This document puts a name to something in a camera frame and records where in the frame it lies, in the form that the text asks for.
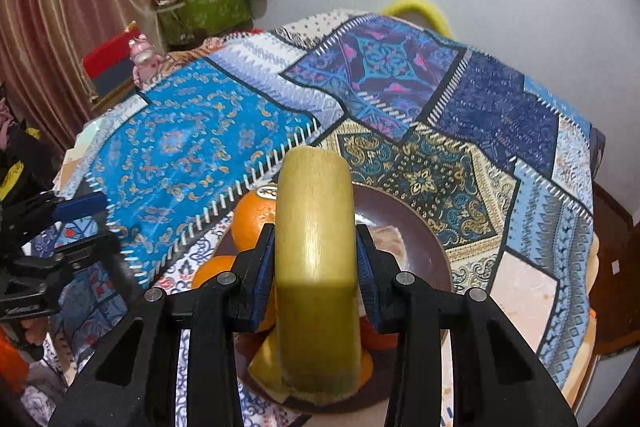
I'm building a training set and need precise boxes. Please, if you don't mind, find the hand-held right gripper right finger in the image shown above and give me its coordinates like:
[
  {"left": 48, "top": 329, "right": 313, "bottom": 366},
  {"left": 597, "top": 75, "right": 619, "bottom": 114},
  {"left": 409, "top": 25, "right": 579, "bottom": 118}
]
[{"left": 354, "top": 223, "right": 581, "bottom": 427}]

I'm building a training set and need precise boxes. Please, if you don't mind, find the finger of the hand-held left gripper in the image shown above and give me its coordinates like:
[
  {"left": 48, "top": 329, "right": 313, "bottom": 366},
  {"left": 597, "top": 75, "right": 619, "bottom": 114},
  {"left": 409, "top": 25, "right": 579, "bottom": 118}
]
[
  {"left": 19, "top": 231, "right": 124, "bottom": 281},
  {"left": 29, "top": 191, "right": 109, "bottom": 229}
]

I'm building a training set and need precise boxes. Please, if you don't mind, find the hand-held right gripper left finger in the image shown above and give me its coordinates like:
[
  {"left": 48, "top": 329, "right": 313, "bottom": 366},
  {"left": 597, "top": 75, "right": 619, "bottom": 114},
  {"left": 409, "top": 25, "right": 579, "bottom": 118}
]
[{"left": 50, "top": 223, "right": 277, "bottom": 427}]

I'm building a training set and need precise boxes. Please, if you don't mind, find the red tomato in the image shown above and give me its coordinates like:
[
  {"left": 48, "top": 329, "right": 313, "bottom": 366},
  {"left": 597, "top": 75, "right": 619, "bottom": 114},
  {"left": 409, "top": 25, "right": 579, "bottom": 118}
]
[{"left": 359, "top": 316, "right": 402, "bottom": 351}]

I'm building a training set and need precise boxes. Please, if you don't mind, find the pomelo segment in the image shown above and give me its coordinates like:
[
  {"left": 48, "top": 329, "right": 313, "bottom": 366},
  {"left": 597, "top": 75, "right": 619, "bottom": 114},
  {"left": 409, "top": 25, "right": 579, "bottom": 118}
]
[{"left": 372, "top": 226, "right": 407, "bottom": 269}]

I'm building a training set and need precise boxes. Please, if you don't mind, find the brown round plate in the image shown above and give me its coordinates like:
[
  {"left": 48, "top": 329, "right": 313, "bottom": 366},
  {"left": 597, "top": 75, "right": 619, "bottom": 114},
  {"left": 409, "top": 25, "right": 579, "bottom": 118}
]
[{"left": 227, "top": 183, "right": 454, "bottom": 414}]

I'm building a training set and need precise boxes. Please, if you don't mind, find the yellow-green sugarcane piece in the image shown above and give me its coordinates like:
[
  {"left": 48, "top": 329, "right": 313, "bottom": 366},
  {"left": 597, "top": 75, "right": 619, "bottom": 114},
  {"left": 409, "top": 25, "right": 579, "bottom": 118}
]
[
  {"left": 274, "top": 146, "right": 364, "bottom": 406},
  {"left": 248, "top": 331, "right": 292, "bottom": 404}
]

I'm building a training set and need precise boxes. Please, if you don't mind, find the large mandarin orange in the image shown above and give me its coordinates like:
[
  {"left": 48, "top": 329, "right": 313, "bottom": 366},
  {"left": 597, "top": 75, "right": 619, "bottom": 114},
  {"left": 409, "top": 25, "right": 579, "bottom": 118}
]
[{"left": 232, "top": 186, "right": 279, "bottom": 254}]

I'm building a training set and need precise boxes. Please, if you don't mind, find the person's left hand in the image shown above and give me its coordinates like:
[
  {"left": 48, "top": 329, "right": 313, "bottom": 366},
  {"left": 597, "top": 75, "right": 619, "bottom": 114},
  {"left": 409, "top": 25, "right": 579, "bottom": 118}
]
[{"left": 20, "top": 316, "right": 52, "bottom": 349}]

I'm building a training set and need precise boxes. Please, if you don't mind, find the blue patchwork tablecloth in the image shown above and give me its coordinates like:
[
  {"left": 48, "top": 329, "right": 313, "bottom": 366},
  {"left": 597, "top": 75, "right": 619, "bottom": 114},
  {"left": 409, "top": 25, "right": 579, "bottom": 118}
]
[{"left": 20, "top": 8, "right": 599, "bottom": 427}]

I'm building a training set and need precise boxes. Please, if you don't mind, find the red and blue box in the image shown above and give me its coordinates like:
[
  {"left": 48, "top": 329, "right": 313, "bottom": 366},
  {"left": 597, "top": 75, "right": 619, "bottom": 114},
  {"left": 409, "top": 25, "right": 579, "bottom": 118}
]
[{"left": 81, "top": 23, "right": 147, "bottom": 101}]

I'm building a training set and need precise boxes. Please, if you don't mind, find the pink toy figure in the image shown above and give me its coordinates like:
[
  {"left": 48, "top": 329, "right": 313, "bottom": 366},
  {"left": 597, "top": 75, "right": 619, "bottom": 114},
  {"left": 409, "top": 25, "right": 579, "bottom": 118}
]
[{"left": 128, "top": 34, "right": 164, "bottom": 84}]

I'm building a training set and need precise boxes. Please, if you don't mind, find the striped brown curtain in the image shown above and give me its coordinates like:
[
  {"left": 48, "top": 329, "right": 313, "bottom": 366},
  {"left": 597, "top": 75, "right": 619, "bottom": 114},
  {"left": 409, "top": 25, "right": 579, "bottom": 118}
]
[{"left": 0, "top": 0, "right": 172, "bottom": 150}]

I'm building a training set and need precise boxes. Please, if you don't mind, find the yellow blanket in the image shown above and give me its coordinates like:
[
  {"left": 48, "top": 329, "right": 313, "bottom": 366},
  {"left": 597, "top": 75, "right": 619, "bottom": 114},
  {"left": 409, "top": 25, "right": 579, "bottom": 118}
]
[{"left": 562, "top": 234, "right": 602, "bottom": 400}]

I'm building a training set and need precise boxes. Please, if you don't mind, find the green box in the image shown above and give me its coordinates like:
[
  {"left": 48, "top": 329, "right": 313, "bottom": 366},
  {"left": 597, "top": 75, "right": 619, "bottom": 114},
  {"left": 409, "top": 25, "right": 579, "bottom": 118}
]
[{"left": 156, "top": 0, "right": 254, "bottom": 46}]

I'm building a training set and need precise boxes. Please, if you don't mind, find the wooden door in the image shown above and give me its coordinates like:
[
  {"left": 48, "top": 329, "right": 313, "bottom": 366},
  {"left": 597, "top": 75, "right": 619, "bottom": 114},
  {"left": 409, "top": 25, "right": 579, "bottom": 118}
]
[{"left": 589, "top": 184, "right": 640, "bottom": 358}]

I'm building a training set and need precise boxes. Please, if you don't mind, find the yellow fuzzy cushion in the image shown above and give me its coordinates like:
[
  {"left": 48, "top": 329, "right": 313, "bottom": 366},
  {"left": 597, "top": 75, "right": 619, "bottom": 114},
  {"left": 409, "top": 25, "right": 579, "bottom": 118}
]
[{"left": 381, "top": 0, "right": 452, "bottom": 38}]

